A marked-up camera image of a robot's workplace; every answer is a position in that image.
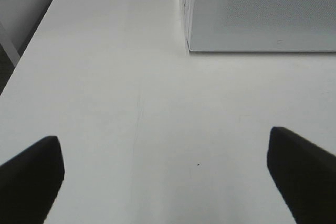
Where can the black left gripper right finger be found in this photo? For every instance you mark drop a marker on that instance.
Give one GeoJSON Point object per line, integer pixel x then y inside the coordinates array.
{"type": "Point", "coordinates": [304, 174]}

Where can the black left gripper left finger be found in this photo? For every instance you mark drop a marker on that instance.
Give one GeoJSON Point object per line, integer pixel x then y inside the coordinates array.
{"type": "Point", "coordinates": [30, 182]}

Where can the white microwave door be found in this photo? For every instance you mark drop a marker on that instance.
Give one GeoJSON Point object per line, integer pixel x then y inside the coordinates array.
{"type": "Point", "coordinates": [262, 25]}

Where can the white table leg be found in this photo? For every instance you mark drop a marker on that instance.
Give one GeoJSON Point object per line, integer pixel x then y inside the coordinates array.
{"type": "Point", "coordinates": [8, 46]}

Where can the white microwave oven body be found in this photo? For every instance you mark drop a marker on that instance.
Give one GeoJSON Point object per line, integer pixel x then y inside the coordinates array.
{"type": "Point", "coordinates": [188, 9]}

